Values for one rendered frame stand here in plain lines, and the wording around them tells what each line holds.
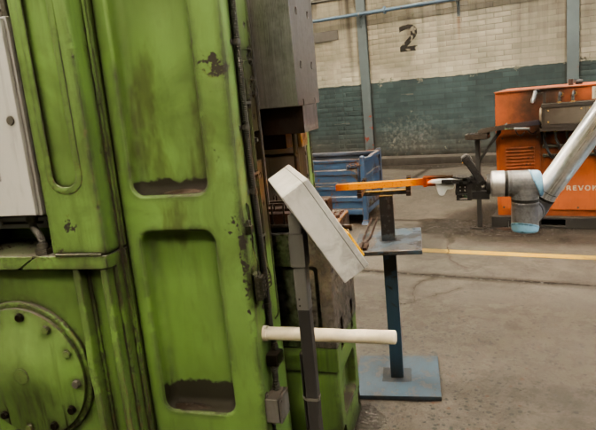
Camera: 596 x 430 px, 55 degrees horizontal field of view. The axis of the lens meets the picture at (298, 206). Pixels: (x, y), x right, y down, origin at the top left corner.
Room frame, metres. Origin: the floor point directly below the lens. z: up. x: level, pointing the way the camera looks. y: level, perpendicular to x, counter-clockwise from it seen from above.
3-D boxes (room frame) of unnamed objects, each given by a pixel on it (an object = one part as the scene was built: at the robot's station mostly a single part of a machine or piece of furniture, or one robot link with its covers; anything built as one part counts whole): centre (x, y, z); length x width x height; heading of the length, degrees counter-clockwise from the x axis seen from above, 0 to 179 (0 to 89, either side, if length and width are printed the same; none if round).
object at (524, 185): (1.91, -0.78, 1.03); 0.12 x 0.09 x 0.10; 73
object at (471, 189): (1.96, -0.62, 1.03); 0.12 x 0.08 x 0.09; 73
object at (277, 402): (1.79, 0.14, 0.36); 0.09 x 0.07 x 0.12; 163
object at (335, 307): (2.22, 0.11, 0.69); 0.56 x 0.38 x 0.45; 73
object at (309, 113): (2.17, 0.12, 1.32); 0.42 x 0.20 x 0.10; 73
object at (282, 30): (2.21, 0.11, 1.56); 0.42 x 0.39 x 0.40; 73
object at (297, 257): (1.55, -0.02, 1.00); 0.13 x 0.11 x 0.14; 163
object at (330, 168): (6.34, -0.32, 0.36); 1.20 x 0.80 x 0.72; 67
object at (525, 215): (1.92, -0.79, 0.92); 0.12 x 0.09 x 0.12; 145
